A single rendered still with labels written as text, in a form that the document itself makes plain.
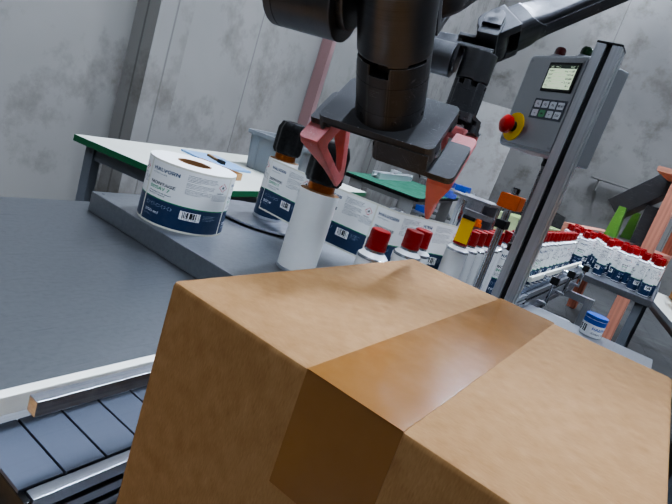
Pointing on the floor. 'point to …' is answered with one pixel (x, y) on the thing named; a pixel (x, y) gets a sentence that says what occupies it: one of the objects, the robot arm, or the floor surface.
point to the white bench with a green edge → (125, 154)
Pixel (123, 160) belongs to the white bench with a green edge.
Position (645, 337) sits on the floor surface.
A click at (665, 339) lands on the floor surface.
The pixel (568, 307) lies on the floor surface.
